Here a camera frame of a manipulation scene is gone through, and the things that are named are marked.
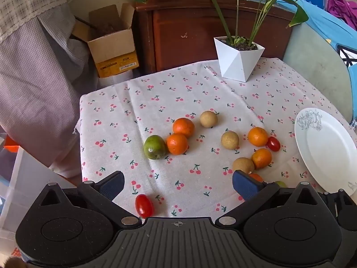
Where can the red cherry tomato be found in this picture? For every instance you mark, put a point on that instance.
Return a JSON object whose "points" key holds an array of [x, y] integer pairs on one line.
{"points": [[273, 143], [144, 206]]}

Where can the purple cloth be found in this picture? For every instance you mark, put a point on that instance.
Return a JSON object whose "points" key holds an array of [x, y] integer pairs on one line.
{"points": [[343, 8]]}

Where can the cherry print tablecloth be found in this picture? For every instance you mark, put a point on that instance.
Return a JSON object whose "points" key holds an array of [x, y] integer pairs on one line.
{"points": [[195, 103]]}

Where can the open cardboard box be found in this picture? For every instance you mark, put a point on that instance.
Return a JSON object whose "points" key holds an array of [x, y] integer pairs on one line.
{"points": [[114, 50]]}

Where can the blue printed quilt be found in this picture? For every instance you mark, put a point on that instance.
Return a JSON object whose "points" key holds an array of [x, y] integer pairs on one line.
{"points": [[320, 19]]}

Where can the white plate with flower drawing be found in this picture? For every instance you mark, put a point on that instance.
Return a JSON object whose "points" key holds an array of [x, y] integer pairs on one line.
{"points": [[326, 150]]}

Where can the pale green sofa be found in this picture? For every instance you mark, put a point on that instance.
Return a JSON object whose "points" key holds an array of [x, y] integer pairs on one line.
{"points": [[315, 61]]}

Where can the lilac checked cloth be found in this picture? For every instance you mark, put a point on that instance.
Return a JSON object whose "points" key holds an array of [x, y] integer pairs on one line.
{"points": [[36, 89]]}

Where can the clear plastic storage bin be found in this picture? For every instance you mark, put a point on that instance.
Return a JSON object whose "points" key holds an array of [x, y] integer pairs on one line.
{"points": [[22, 178]]}

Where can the brown round longan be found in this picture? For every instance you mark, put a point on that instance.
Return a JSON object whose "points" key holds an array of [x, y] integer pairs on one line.
{"points": [[230, 140], [243, 164], [208, 119]]}

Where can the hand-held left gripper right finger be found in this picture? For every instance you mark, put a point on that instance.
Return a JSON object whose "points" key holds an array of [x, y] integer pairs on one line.
{"points": [[245, 185]]}

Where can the potted plant in white pot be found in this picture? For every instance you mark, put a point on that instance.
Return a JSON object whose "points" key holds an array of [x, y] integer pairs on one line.
{"points": [[237, 61]]}

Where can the small green fruit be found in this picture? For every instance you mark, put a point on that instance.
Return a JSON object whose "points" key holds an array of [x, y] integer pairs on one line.
{"points": [[280, 184]]}

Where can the beige plaid cloth with lace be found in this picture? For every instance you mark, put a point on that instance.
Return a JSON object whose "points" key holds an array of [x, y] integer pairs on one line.
{"points": [[25, 2]]}

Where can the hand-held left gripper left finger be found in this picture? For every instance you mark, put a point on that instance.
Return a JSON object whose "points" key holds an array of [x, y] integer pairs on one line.
{"points": [[113, 184]]}

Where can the green lime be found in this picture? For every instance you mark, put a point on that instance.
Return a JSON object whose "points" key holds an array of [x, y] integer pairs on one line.
{"points": [[154, 147]]}

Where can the dark wooden cabinet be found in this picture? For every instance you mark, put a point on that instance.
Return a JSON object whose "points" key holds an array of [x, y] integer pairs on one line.
{"points": [[181, 33]]}

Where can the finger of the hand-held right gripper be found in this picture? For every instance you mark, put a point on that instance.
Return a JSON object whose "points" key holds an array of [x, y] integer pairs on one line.
{"points": [[341, 201]]}

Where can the orange mandarin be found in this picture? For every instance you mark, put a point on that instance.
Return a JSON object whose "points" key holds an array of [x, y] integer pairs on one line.
{"points": [[183, 127], [258, 136], [261, 158], [255, 177], [177, 144]]}

